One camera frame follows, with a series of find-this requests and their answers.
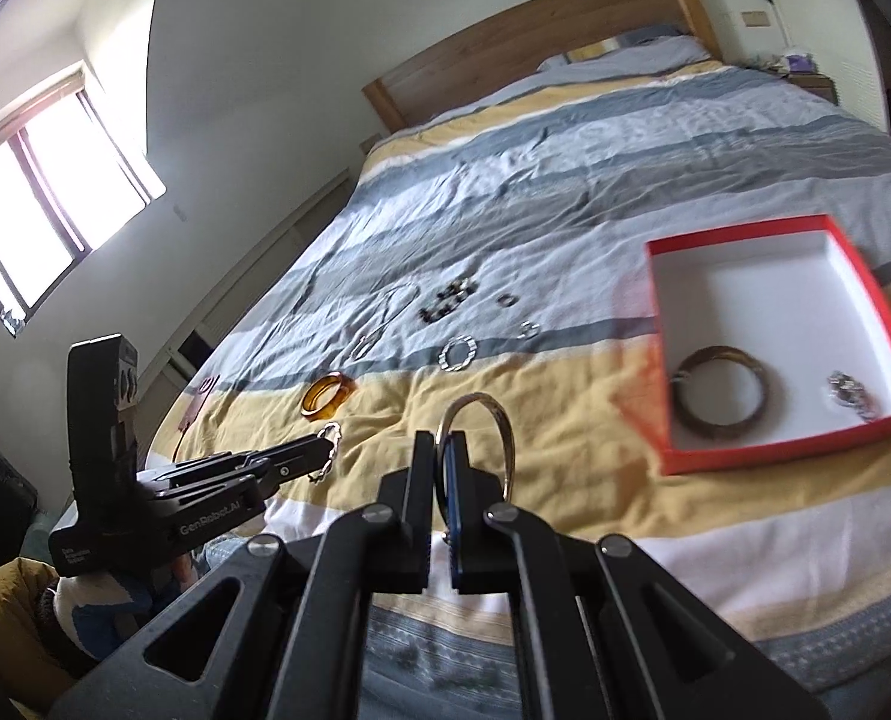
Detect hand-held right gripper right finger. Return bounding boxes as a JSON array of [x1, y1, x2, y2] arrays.
[[437, 429, 836, 720]]

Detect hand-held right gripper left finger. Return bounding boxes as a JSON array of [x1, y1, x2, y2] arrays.
[[47, 431, 435, 720]]

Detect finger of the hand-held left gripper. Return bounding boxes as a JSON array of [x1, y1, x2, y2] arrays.
[[139, 435, 332, 485], [152, 454, 330, 512]]

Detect silver chain bracelet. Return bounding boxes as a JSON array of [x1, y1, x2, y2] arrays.
[[308, 424, 343, 482]]

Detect amber bangle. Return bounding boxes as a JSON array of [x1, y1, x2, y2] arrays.
[[300, 373, 358, 419]]

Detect silver bangle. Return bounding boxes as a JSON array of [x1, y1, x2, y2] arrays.
[[437, 394, 517, 503]]

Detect thin silver necklace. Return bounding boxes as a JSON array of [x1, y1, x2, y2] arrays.
[[344, 283, 422, 362]]

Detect silver beaded bracelet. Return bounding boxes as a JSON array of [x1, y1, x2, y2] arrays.
[[439, 335, 478, 374]]

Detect red jewelry box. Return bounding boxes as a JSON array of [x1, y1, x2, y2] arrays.
[[644, 214, 891, 476]]

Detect silver jewelry cluster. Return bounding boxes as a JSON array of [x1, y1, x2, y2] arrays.
[[824, 369, 883, 421]]

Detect blue white garment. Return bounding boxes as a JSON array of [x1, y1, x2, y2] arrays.
[[40, 570, 206, 661]]

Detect yellow jacket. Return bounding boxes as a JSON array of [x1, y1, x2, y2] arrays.
[[0, 556, 79, 713]]

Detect brown bangle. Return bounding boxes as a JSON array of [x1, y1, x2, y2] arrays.
[[672, 346, 772, 436]]

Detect window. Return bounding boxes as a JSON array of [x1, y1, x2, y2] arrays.
[[0, 64, 167, 335]]

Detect striped blanket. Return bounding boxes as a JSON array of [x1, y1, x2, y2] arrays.
[[141, 60, 891, 720]]

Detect wooden headboard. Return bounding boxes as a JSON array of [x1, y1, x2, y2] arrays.
[[362, 0, 724, 132]]

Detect grey pillow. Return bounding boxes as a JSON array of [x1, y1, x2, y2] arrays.
[[539, 24, 724, 76]]

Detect wooden nightstand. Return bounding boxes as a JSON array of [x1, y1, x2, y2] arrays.
[[786, 71, 840, 106]]

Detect white wardrobe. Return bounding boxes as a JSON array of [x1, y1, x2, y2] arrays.
[[745, 0, 891, 136]]

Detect black bead bracelet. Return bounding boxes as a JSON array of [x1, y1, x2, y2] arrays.
[[417, 279, 480, 325]]

